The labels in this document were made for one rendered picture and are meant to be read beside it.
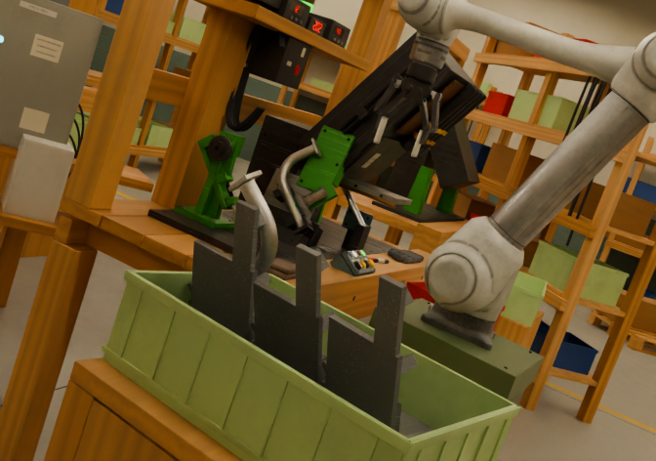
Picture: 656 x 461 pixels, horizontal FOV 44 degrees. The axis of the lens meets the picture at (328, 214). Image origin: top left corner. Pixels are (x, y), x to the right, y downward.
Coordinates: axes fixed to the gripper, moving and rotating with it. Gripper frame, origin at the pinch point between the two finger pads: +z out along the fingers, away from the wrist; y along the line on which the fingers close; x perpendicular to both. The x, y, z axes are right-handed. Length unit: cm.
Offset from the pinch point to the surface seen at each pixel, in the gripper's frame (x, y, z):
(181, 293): -66, -8, 39
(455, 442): -75, 51, 38
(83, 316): 112, -159, 131
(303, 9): 35, -57, -28
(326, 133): 40, -37, 6
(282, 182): 31, -42, 25
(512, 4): 937, -235, -205
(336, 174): 37.0, -28.4, 17.0
